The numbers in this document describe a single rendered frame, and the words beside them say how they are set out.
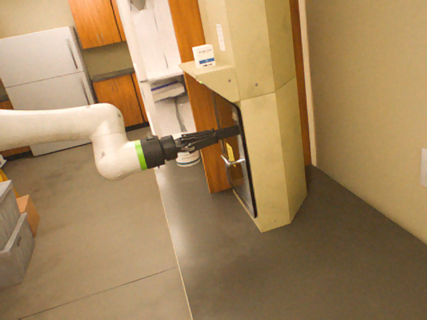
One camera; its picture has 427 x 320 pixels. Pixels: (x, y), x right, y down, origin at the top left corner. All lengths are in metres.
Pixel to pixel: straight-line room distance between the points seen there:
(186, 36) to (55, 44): 4.66
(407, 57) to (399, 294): 0.62
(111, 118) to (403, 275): 0.91
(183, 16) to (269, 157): 0.59
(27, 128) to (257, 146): 0.64
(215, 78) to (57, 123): 0.44
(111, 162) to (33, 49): 5.02
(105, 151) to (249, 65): 0.47
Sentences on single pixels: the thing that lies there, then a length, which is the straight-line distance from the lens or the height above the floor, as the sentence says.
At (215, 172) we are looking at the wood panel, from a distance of 1.49.
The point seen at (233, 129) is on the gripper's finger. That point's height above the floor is 1.32.
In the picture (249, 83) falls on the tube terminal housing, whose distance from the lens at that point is 1.03.
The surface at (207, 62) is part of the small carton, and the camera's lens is 1.08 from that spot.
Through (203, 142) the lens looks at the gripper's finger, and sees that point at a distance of 1.03.
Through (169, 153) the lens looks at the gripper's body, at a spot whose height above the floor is 1.31.
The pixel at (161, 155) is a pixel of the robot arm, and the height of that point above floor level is 1.31.
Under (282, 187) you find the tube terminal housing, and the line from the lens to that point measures 1.18.
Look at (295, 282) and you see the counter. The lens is 1.05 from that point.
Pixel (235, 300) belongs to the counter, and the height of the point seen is 0.94.
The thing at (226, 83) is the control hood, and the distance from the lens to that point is 1.01.
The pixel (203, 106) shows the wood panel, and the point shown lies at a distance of 1.39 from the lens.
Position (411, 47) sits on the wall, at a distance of 1.08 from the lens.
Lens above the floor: 1.67
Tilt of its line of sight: 23 degrees down
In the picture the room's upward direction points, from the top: 11 degrees counter-clockwise
